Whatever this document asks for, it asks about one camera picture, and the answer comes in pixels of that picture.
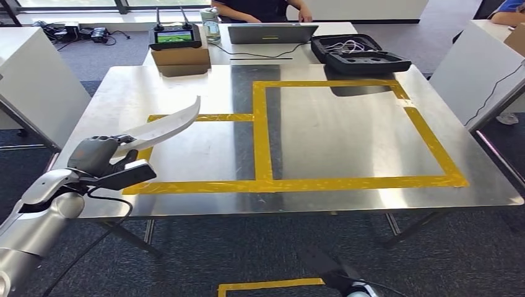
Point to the grey laptop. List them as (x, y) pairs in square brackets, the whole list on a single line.
[(270, 35)]

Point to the small yellow tape rectangle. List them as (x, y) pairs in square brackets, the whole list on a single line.
[(184, 187)]

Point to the white curved plastic part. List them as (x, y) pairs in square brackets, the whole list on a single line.
[(164, 127)]

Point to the black foam-lined case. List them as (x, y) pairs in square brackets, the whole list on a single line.
[(369, 63)]

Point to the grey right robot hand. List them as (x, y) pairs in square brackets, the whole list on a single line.
[(346, 276)]

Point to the person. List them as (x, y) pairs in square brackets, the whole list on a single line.
[(508, 16), (254, 10)]

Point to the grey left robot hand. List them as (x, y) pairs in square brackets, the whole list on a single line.
[(92, 153)]

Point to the black remote controller with screen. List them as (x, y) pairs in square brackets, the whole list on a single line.
[(174, 45)]

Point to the large yellow tape rectangle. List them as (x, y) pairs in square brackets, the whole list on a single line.
[(430, 139)]

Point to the yellow floor tape square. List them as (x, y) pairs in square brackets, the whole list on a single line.
[(266, 283)]

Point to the stainless steel workbench table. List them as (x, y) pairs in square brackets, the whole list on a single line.
[(348, 139), (28, 123), (500, 155)]

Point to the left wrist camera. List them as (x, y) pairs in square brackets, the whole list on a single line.
[(137, 165)]

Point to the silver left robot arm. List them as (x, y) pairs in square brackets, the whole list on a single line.
[(41, 221)]

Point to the brown cardboard box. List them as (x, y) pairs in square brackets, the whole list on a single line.
[(517, 41), (180, 59)]

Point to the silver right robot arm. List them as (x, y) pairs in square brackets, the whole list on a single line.
[(361, 291)]

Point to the clear water bottle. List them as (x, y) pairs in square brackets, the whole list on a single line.
[(211, 28)]

